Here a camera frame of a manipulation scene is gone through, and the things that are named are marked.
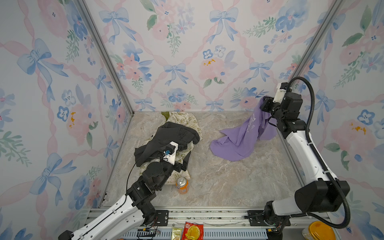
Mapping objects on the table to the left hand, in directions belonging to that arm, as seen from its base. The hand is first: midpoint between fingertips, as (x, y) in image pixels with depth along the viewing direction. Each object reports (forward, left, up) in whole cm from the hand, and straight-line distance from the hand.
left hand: (180, 146), depth 68 cm
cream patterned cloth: (+34, +1, -18) cm, 39 cm away
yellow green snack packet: (-31, +2, -26) cm, 40 cm away
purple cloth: (+19, -35, -24) cm, 46 cm away
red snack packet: (-30, -6, -26) cm, 40 cm away
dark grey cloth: (+24, +9, -20) cm, 33 cm away
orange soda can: (-11, 0, -17) cm, 21 cm away
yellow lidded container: (-30, -58, -16) cm, 67 cm away
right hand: (+24, -41, +10) cm, 49 cm away
